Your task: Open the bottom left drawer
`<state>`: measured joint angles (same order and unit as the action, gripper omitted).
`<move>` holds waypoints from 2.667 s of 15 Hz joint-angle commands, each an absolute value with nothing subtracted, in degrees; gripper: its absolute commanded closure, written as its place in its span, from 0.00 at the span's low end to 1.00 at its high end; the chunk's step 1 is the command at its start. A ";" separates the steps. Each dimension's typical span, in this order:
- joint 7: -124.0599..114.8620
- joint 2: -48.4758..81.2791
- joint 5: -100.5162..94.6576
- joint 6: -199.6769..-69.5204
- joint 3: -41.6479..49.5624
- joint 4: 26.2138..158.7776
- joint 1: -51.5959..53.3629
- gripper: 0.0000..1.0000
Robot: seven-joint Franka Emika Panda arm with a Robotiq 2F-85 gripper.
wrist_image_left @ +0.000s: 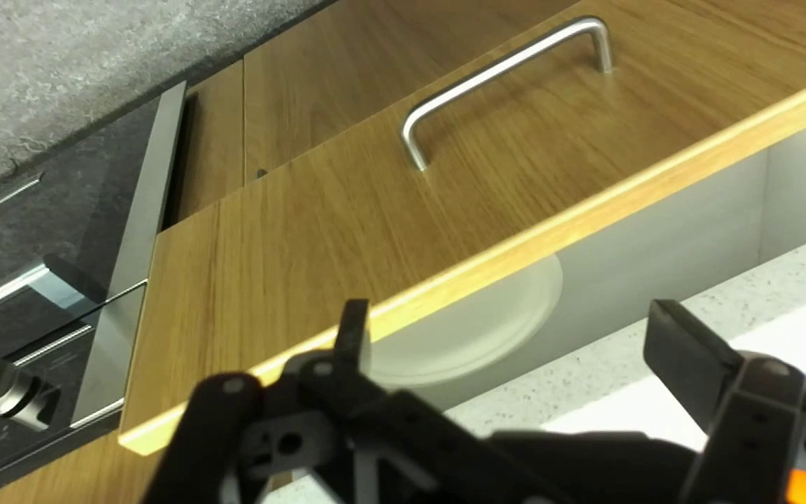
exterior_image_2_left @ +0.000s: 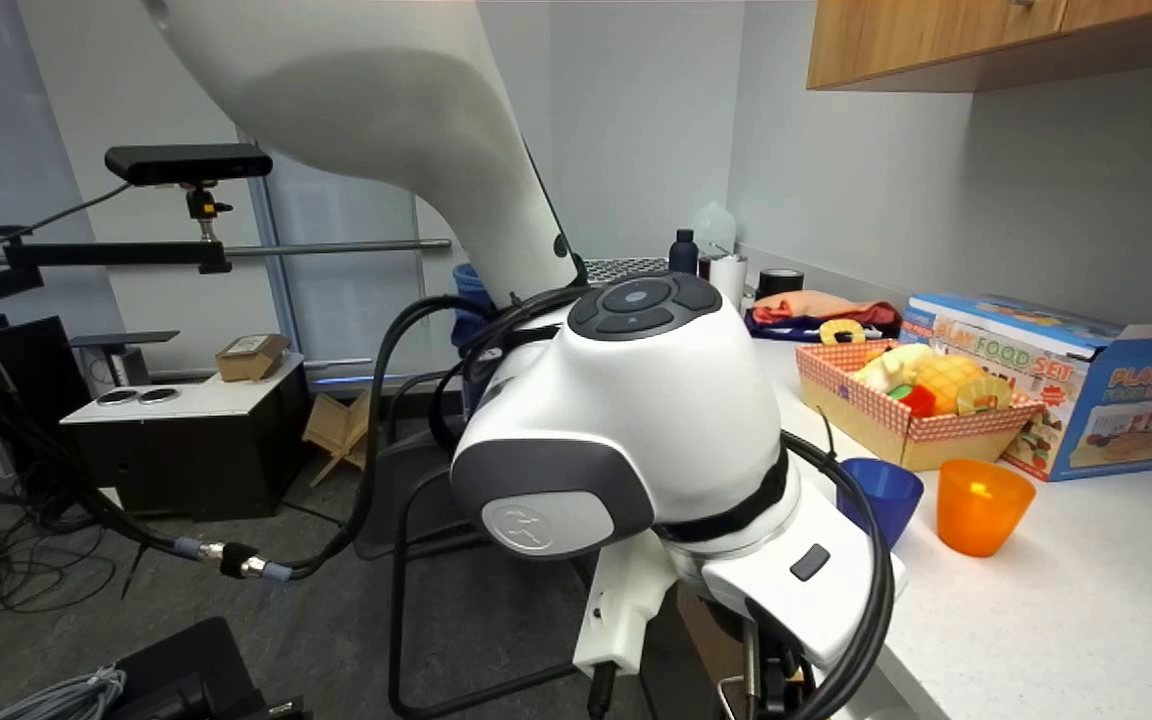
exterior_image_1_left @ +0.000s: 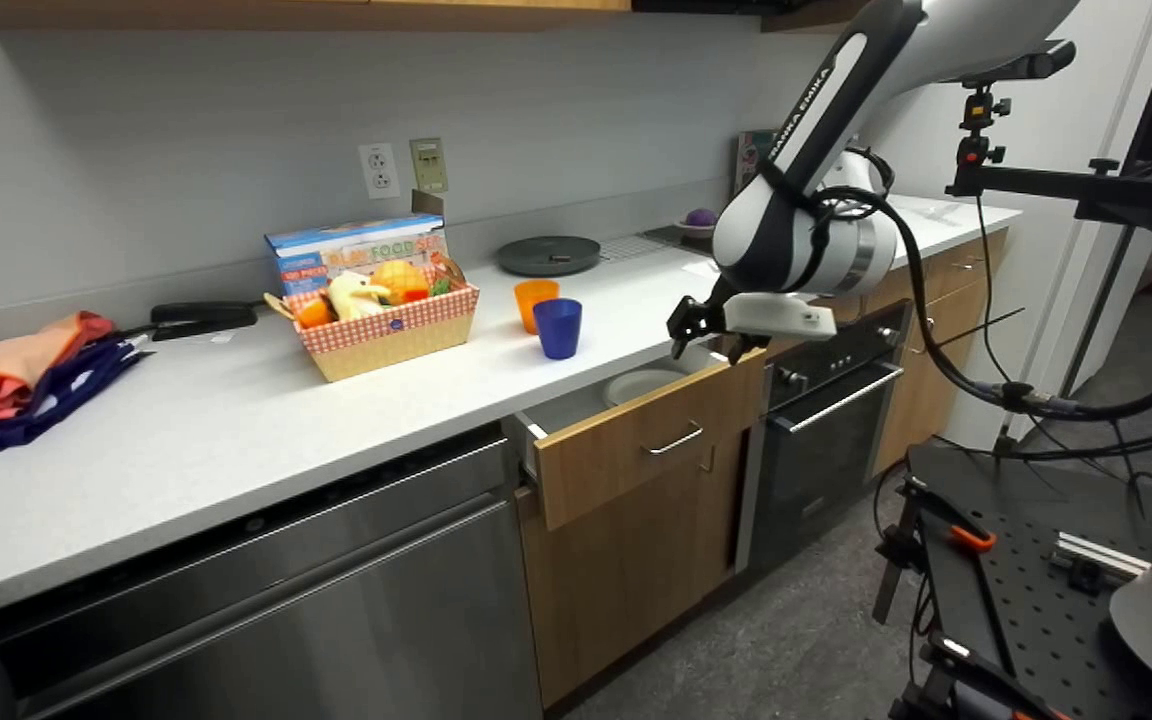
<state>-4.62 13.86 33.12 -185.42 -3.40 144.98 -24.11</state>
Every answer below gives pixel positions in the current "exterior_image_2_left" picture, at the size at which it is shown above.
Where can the red checkered cardboard basket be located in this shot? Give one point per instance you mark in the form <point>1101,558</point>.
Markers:
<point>908,434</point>

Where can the colourful toy food box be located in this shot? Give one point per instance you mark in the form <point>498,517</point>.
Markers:
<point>1111,386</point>

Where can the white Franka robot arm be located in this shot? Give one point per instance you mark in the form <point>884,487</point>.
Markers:
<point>628,403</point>

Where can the blue plastic cup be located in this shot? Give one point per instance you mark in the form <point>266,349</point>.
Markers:
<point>884,492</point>

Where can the white container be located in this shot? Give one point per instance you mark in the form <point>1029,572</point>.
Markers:
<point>725,273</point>

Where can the orange plastic cup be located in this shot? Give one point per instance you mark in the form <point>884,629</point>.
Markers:
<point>984,504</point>

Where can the folded cardboard piece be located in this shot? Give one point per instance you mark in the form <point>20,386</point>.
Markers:
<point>339,434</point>

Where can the red toy food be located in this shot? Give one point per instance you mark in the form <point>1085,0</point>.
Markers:
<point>916,403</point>

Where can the black stereo camera bar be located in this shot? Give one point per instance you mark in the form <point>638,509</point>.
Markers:
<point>188,160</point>

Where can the pale yellow toy food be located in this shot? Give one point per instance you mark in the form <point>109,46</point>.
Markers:
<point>888,364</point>

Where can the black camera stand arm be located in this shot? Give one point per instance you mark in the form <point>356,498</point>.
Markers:
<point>109,253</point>

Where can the small cardboard box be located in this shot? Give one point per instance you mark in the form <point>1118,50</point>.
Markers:
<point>248,359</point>

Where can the dark blue bottle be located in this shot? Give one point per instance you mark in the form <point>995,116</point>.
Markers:
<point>686,253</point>

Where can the window with metal frame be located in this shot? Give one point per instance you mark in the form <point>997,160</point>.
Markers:
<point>339,292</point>

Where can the black computer case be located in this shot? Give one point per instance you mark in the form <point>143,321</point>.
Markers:
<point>0,412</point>

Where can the black cabinet with white top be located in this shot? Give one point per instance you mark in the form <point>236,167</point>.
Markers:
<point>188,455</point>

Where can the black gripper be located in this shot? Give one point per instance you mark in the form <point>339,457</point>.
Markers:
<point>777,666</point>

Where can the wooden wall cabinet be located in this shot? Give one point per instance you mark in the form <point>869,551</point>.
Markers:
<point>978,33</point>

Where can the black cylindrical cup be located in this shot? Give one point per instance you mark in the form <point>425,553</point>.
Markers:
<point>777,280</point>

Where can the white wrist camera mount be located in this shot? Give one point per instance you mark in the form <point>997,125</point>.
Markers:
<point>761,572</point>

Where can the black glasses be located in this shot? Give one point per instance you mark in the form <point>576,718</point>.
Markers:
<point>137,395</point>

